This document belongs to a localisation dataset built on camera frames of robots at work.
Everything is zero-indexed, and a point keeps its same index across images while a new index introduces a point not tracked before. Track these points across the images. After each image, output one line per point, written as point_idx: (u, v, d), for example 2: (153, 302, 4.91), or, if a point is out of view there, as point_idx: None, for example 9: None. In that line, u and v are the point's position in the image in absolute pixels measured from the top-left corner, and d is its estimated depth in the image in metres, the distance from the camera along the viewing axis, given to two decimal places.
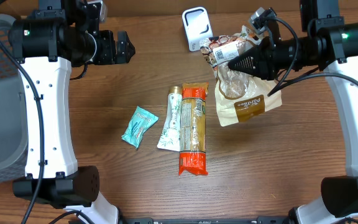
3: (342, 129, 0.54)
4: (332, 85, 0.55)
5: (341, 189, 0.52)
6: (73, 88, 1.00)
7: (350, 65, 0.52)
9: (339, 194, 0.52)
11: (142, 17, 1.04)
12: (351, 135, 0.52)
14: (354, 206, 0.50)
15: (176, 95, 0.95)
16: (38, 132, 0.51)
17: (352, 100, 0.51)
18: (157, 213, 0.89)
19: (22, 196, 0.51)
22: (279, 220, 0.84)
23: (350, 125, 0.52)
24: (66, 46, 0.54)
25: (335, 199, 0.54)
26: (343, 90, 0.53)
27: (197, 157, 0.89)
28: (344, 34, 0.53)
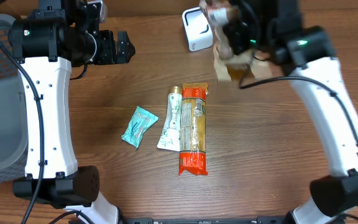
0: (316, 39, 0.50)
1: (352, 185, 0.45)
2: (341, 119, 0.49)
3: (318, 132, 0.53)
4: (299, 89, 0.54)
5: (328, 191, 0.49)
6: (73, 88, 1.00)
7: (313, 70, 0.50)
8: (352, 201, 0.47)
9: (327, 195, 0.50)
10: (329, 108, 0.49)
11: (142, 17, 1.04)
12: (327, 136, 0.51)
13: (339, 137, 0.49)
14: (345, 207, 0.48)
15: (176, 95, 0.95)
16: (38, 132, 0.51)
17: (321, 102, 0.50)
18: (157, 213, 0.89)
19: (22, 196, 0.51)
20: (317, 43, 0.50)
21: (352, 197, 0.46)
22: (279, 219, 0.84)
23: (324, 127, 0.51)
24: (65, 46, 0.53)
25: (325, 201, 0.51)
26: (310, 94, 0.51)
27: (197, 157, 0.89)
28: (301, 41, 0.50)
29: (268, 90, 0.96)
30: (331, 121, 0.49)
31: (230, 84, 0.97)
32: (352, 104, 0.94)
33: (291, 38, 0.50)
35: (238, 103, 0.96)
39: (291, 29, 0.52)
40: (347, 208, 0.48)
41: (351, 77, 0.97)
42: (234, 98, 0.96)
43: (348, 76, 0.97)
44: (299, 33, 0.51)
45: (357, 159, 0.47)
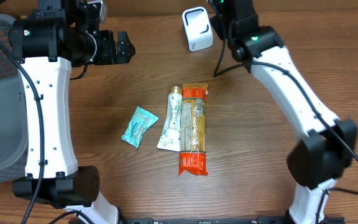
0: (265, 35, 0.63)
1: (312, 140, 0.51)
2: (295, 90, 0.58)
3: (283, 109, 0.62)
4: (264, 78, 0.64)
5: (299, 155, 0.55)
6: (73, 88, 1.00)
7: (266, 58, 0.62)
8: (317, 158, 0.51)
9: (299, 162, 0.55)
10: (284, 83, 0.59)
11: (142, 17, 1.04)
12: (288, 110, 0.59)
13: (296, 104, 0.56)
14: (315, 167, 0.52)
15: (176, 95, 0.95)
16: (38, 132, 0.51)
17: (278, 80, 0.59)
18: (157, 213, 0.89)
19: (22, 196, 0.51)
20: (266, 38, 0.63)
21: (317, 152, 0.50)
22: (279, 220, 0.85)
23: (284, 101, 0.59)
24: (65, 46, 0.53)
25: (300, 169, 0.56)
26: (268, 76, 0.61)
27: (197, 157, 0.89)
28: (253, 38, 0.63)
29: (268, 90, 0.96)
30: (287, 93, 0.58)
31: (230, 84, 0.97)
32: (352, 104, 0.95)
33: (246, 38, 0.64)
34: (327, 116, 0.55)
35: (238, 103, 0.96)
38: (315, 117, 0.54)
39: (248, 28, 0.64)
40: (317, 167, 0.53)
41: (351, 77, 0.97)
42: (234, 99, 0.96)
43: (348, 76, 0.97)
44: (253, 32, 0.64)
45: (314, 121, 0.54)
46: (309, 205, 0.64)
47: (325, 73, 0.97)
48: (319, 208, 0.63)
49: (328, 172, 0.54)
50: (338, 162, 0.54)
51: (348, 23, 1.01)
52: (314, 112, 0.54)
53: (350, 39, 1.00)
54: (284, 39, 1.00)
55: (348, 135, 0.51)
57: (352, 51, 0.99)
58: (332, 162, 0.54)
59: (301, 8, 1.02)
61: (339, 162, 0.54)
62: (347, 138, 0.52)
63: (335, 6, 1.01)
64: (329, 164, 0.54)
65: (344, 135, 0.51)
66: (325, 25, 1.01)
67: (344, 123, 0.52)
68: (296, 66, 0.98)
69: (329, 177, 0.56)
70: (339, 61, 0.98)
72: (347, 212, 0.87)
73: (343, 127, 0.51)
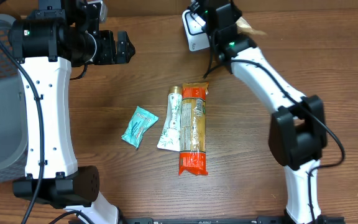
0: (240, 40, 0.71)
1: (282, 116, 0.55)
2: (266, 77, 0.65)
3: (260, 96, 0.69)
4: (244, 75, 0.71)
5: (273, 134, 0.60)
6: (73, 88, 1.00)
7: (241, 56, 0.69)
8: (288, 132, 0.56)
9: (275, 140, 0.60)
10: (256, 73, 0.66)
11: (142, 17, 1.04)
12: (263, 96, 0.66)
13: (268, 88, 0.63)
14: (289, 142, 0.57)
15: (176, 95, 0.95)
16: (38, 132, 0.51)
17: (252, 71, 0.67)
18: (157, 213, 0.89)
19: (22, 196, 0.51)
20: (242, 43, 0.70)
21: (286, 124, 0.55)
22: (279, 219, 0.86)
23: (259, 88, 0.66)
24: (65, 46, 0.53)
25: (278, 149, 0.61)
26: (243, 70, 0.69)
27: (197, 157, 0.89)
28: (230, 43, 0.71)
29: None
30: (261, 81, 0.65)
31: (230, 84, 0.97)
32: (352, 104, 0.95)
33: (225, 45, 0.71)
34: (296, 94, 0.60)
35: (238, 103, 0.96)
38: (285, 97, 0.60)
39: (229, 35, 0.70)
40: (292, 143, 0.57)
41: (352, 77, 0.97)
42: (234, 98, 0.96)
43: (348, 76, 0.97)
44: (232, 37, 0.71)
45: (284, 100, 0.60)
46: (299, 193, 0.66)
47: (325, 73, 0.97)
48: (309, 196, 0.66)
49: (304, 149, 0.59)
50: (311, 137, 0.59)
51: (348, 23, 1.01)
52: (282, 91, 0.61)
53: (350, 39, 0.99)
54: (284, 39, 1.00)
55: (316, 110, 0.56)
57: (353, 51, 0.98)
58: (306, 139, 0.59)
59: (301, 8, 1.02)
61: (313, 138, 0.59)
62: (315, 112, 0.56)
63: (335, 6, 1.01)
64: (303, 140, 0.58)
65: (312, 110, 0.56)
66: (325, 25, 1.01)
67: (311, 99, 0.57)
68: (297, 66, 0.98)
69: (307, 154, 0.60)
70: (339, 61, 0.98)
72: (347, 212, 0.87)
73: (310, 103, 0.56)
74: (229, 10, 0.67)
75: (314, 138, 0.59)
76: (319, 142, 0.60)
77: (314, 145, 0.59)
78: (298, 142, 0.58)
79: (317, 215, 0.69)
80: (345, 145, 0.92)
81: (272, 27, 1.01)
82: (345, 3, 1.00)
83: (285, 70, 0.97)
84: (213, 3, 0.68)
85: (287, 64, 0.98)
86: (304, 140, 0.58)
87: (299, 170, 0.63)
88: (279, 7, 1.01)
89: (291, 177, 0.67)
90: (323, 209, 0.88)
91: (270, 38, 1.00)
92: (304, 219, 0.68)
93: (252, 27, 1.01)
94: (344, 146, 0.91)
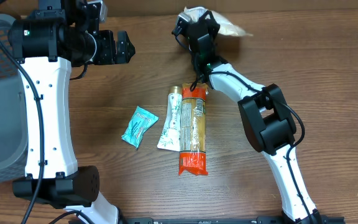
0: (216, 60, 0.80)
1: (247, 103, 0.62)
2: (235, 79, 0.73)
3: (234, 98, 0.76)
4: (220, 84, 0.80)
5: (245, 121, 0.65)
6: (73, 88, 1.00)
7: (215, 68, 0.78)
8: (254, 116, 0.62)
9: (248, 127, 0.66)
10: (227, 78, 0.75)
11: (142, 17, 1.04)
12: (235, 96, 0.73)
13: (236, 86, 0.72)
14: (256, 125, 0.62)
15: (176, 95, 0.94)
16: (37, 133, 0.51)
17: (223, 78, 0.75)
18: (157, 213, 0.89)
19: (22, 196, 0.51)
20: (217, 62, 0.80)
21: (250, 109, 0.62)
22: (279, 219, 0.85)
23: (231, 91, 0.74)
24: (65, 46, 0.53)
25: (252, 135, 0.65)
26: (217, 78, 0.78)
27: (197, 157, 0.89)
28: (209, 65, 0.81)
29: None
30: (230, 83, 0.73)
31: None
32: (352, 104, 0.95)
33: (205, 65, 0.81)
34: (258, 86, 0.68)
35: None
38: (249, 90, 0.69)
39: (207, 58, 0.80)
40: (260, 127, 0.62)
41: (352, 77, 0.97)
42: None
43: (349, 76, 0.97)
44: (212, 58, 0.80)
45: (248, 93, 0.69)
46: (284, 185, 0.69)
47: (325, 73, 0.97)
48: (296, 185, 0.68)
49: (274, 132, 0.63)
50: (279, 122, 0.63)
51: (348, 23, 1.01)
52: (246, 86, 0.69)
53: (350, 39, 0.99)
54: (284, 38, 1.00)
55: (275, 96, 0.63)
57: (353, 51, 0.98)
58: (275, 123, 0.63)
59: (301, 8, 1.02)
61: (281, 123, 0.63)
62: (276, 98, 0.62)
63: (336, 6, 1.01)
64: (272, 125, 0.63)
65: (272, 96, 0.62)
66: (325, 25, 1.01)
67: (270, 86, 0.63)
68: (297, 66, 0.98)
69: (279, 138, 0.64)
70: (339, 60, 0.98)
72: (346, 212, 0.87)
73: (270, 91, 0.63)
74: (207, 38, 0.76)
75: (283, 122, 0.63)
76: (288, 127, 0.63)
77: (283, 129, 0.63)
78: (266, 126, 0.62)
79: (312, 210, 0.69)
80: (345, 145, 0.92)
81: (272, 27, 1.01)
82: (345, 3, 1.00)
83: (285, 70, 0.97)
84: (194, 32, 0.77)
85: (287, 64, 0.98)
86: (273, 125, 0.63)
87: (276, 155, 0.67)
88: (279, 7, 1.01)
89: (276, 171, 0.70)
90: (322, 209, 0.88)
91: (270, 38, 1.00)
92: (299, 213, 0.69)
93: (252, 26, 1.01)
94: (344, 146, 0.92)
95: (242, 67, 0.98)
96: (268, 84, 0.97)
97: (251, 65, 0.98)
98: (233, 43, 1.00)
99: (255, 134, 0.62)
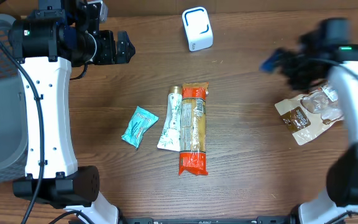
0: None
1: None
2: None
3: (340, 109, 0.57)
4: (337, 84, 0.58)
5: (347, 165, 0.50)
6: (73, 88, 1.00)
7: (354, 66, 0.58)
8: (356, 173, 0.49)
9: (342, 171, 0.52)
10: None
11: (142, 17, 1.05)
12: (350, 121, 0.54)
13: None
14: (354, 178, 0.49)
15: (176, 95, 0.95)
16: (38, 132, 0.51)
17: (353, 87, 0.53)
18: (157, 213, 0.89)
19: (23, 196, 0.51)
20: None
21: None
22: (279, 220, 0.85)
23: (345, 104, 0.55)
24: (66, 46, 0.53)
25: (340, 178, 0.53)
26: (339, 78, 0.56)
27: (197, 157, 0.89)
28: (345, 47, 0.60)
29: (267, 89, 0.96)
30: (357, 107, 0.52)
31: (230, 84, 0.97)
32: None
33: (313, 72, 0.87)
34: None
35: (238, 103, 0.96)
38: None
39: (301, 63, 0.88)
40: None
41: None
42: (234, 99, 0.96)
43: None
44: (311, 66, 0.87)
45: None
46: (323, 216, 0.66)
47: None
48: (332, 221, 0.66)
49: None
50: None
51: (348, 23, 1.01)
52: None
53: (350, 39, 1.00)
54: (284, 39, 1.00)
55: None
57: None
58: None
59: (301, 8, 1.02)
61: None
62: None
63: (335, 7, 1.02)
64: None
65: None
66: None
67: None
68: None
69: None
70: None
72: None
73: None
74: None
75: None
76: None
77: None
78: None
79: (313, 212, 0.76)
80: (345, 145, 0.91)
81: (272, 27, 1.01)
82: (345, 4, 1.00)
83: None
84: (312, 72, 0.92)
85: None
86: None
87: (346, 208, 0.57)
88: (278, 7, 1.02)
89: (328, 202, 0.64)
90: None
91: (270, 38, 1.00)
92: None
93: (252, 26, 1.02)
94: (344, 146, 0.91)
95: (242, 66, 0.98)
96: (268, 84, 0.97)
97: (251, 65, 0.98)
98: (233, 43, 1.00)
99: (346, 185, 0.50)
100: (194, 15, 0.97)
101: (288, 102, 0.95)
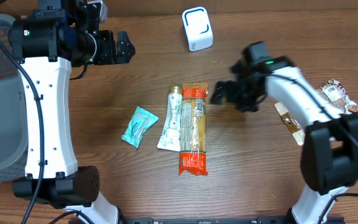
0: (279, 60, 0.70)
1: (317, 130, 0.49)
2: (301, 94, 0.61)
3: (292, 111, 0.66)
4: (279, 91, 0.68)
5: (309, 151, 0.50)
6: (73, 88, 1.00)
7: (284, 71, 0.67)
8: (322, 154, 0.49)
9: (308, 160, 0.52)
10: (295, 94, 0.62)
11: (142, 17, 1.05)
12: (301, 115, 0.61)
13: (304, 103, 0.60)
14: (322, 160, 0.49)
15: (176, 95, 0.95)
16: (38, 132, 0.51)
17: (288, 86, 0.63)
18: (157, 213, 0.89)
19: (22, 196, 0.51)
20: (281, 63, 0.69)
21: (324, 142, 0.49)
22: (279, 219, 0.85)
23: (292, 104, 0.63)
24: (66, 46, 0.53)
25: (309, 167, 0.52)
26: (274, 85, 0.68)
27: (197, 157, 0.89)
28: (268, 62, 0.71)
29: None
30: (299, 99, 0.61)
31: None
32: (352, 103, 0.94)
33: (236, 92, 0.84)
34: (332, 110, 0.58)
35: None
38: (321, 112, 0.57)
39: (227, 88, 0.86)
40: (327, 163, 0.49)
41: (352, 77, 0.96)
42: None
43: (348, 76, 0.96)
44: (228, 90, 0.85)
45: (321, 114, 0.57)
46: (314, 210, 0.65)
47: (325, 73, 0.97)
48: (323, 211, 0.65)
49: (337, 173, 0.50)
50: (347, 163, 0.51)
51: (348, 23, 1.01)
52: (318, 106, 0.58)
53: (350, 39, 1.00)
54: (284, 39, 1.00)
55: (355, 129, 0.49)
57: (353, 51, 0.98)
58: (342, 160, 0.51)
59: (301, 9, 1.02)
61: (349, 170, 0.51)
62: (355, 132, 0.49)
63: (335, 7, 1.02)
64: (340, 163, 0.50)
65: (351, 129, 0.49)
66: (325, 25, 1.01)
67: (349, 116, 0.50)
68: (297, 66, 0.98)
69: (335, 181, 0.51)
70: (339, 60, 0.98)
72: (346, 212, 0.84)
73: (350, 120, 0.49)
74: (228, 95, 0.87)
75: (342, 164, 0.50)
76: None
77: (355, 175, 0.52)
78: (332, 166, 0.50)
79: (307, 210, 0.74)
80: None
81: (271, 27, 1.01)
82: (345, 4, 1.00)
83: None
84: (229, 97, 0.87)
85: None
86: (334, 168, 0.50)
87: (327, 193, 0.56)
88: (278, 7, 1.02)
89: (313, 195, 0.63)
90: None
91: (270, 38, 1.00)
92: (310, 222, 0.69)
93: (252, 26, 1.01)
94: None
95: None
96: None
97: None
98: (233, 42, 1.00)
99: (318, 170, 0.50)
100: (194, 15, 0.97)
101: None
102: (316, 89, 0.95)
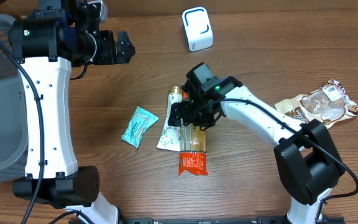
0: (226, 83, 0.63)
1: (286, 149, 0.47)
2: (259, 112, 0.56)
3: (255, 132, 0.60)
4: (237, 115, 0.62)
5: (286, 170, 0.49)
6: (73, 88, 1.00)
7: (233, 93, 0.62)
8: (298, 170, 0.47)
9: (288, 177, 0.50)
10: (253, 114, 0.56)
11: (142, 17, 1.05)
12: (266, 136, 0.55)
13: (263, 122, 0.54)
14: (301, 175, 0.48)
15: (176, 95, 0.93)
16: (38, 132, 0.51)
17: (242, 107, 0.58)
18: (157, 213, 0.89)
19: (23, 196, 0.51)
20: (228, 85, 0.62)
21: (296, 158, 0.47)
22: (279, 220, 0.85)
23: (254, 126, 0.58)
24: (65, 46, 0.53)
25: (290, 183, 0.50)
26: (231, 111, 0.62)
27: (197, 157, 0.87)
28: (215, 87, 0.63)
29: (267, 89, 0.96)
30: (256, 119, 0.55)
31: None
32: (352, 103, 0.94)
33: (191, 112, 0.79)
34: (294, 122, 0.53)
35: None
38: (283, 128, 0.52)
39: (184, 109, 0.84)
40: (305, 176, 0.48)
41: (352, 77, 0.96)
42: None
43: (348, 76, 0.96)
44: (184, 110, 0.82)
45: (284, 131, 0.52)
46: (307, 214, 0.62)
47: (325, 73, 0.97)
48: (317, 214, 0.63)
49: (319, 180, 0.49)
50: (324, 168, 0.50)
51: (348, 23, 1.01)
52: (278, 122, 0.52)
53: (350, 39, 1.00)
54: (284, 39, 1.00)
55: (319, 136, 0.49)
57: (353, 51, 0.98)
58: (319, 168, 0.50)
59: (301, 9, 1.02)
61: (329, 175, 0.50)
62: (321, 139, 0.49)
63: (335, 7, 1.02)
64: (319, 172, 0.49)
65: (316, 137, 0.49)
66: (325, 25, 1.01)
67: (310, 124, 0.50)
68: (297, 66, 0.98)
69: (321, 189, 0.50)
70: (339, 60, 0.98)
72: (346, 212, 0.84)
73: (312, 129, 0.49)
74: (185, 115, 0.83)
75: (324, 170, 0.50)
76: (335, 171, 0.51)
77: (335, 177, 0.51)
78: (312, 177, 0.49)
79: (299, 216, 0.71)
80: (345, 145, 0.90)
81: (271, 27, 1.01)
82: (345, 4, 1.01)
83: (285, 70, 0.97)
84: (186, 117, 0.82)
85: (287, 64, 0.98)
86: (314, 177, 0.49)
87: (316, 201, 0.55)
88: (278, 7, 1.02)
89: None
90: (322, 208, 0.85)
91: (270, 38, 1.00)
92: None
93: (252, 26, 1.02)
94: (344, 146, 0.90)
95: (242, 66, 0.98)
96: (268, 84, 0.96)
97: (251, 64, 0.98)
98: (233, 42, 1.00)
99: (300, 186, 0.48)
100: (194, 14, 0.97)
101: (288, 102, 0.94)
102: (316, 89, 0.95)
